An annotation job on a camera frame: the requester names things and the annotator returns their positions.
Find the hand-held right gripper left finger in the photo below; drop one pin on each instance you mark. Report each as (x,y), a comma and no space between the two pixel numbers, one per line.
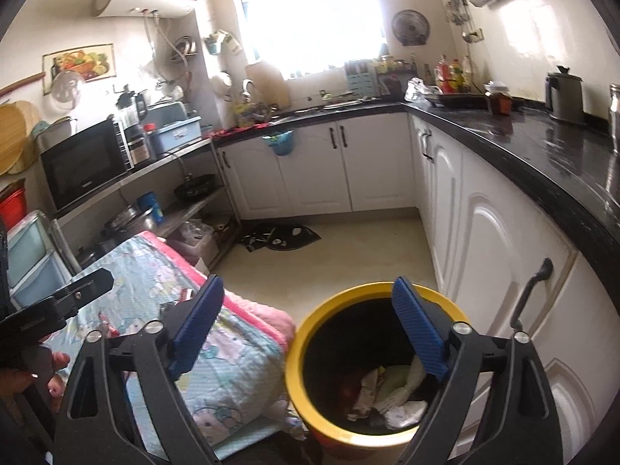
(198,329)

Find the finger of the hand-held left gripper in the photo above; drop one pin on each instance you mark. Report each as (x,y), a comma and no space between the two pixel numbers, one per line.
(82,293)

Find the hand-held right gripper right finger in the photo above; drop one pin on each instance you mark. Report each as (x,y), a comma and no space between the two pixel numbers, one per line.
(419,329)

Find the red brown snack wrapper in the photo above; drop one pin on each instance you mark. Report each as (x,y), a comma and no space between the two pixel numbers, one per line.
(186,295)

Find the white printed plastic bag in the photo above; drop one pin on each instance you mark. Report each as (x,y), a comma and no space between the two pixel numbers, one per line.
(372,383)

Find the trash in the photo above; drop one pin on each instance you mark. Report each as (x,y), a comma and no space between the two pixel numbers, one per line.
(402,411)

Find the red plastic bag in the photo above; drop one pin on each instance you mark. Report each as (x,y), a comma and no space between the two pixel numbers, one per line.
(349,390)

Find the yellow black waste bin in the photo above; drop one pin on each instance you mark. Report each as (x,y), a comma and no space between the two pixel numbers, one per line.
(310,397)

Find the person's left hand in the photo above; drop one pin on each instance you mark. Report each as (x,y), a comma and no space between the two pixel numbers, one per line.
(51,368)

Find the pink blanket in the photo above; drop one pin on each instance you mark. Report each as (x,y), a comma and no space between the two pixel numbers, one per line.
(252,315)

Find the plastic drawer unit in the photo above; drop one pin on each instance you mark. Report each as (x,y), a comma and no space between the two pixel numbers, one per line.
(34,252)

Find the printed cartoon blanket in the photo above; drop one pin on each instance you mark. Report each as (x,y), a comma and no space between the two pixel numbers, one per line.
(145,281)

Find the steel cooking pots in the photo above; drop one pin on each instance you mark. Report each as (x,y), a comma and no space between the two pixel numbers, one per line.
(128,220)

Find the clear plastic box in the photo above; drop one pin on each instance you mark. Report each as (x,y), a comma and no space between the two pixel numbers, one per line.
(193,243)

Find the red plastic basin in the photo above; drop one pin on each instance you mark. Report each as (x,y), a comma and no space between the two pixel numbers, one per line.
(12,208)

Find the blue round container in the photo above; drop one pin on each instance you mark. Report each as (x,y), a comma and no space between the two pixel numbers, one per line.
(149,203)

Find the white kitchen cabinets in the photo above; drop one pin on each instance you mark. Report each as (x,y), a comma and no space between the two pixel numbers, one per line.
(484,232)

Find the black floor mat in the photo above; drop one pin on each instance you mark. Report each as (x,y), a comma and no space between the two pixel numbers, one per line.
(278,238)

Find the black microwave oven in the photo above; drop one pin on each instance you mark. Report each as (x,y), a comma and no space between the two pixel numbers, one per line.
(82,164)

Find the black frying pan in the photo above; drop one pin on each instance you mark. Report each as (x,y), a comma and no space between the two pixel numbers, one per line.
(194,188)

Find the metal shelf rack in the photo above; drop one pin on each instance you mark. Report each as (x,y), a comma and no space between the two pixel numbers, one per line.
(169,157)

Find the round bamboo board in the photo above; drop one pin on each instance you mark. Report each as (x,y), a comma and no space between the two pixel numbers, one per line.
(14,135)

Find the blue plastic dish tub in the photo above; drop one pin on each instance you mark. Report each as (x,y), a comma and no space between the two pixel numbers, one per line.
(174,133)

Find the black blender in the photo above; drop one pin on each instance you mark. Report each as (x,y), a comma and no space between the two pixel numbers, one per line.
(131,111)

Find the red cloth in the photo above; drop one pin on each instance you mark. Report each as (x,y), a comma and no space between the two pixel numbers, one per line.
(232,131)

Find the blue hanging basket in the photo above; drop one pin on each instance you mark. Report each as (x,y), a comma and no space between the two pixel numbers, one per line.
(279,144)

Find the small white fan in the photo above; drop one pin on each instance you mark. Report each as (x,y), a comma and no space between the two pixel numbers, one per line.
(65,89)

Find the black kitchen countertop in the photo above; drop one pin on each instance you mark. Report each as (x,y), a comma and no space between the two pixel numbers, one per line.
(533,155)

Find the clear plastic bag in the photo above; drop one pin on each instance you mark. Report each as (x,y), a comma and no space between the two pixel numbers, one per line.
(419,89)

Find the brown jar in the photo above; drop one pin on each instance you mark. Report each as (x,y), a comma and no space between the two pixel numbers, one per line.
(498,99)

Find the white round container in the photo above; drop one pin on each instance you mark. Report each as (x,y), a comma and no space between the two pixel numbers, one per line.
(222,85)

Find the metal sink faucet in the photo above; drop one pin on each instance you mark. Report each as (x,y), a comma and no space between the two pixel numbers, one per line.
(247,86)

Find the red sauce bottle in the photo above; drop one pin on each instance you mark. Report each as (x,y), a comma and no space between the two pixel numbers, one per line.
(442,76)

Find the beige cutting board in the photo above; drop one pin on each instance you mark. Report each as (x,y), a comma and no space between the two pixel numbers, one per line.
(269,85)

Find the yellow oil bottle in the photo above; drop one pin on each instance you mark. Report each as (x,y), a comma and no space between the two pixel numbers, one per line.
(457,76)

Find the green knife rack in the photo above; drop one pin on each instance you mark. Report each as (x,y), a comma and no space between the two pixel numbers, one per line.
(361,80)

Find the grey metal kettle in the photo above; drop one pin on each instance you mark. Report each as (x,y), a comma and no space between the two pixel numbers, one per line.
(564,97)

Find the hanging kitchen utensils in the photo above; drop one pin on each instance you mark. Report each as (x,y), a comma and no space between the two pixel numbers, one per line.
(457,7)

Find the bright kitchen window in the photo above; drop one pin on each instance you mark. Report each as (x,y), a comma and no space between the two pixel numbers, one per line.
(310,14)

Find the fruit wall poster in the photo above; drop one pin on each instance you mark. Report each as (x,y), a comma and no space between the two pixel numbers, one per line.
(80,64)

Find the dark wall fan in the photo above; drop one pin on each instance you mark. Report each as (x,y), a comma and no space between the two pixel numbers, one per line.
(410,27)

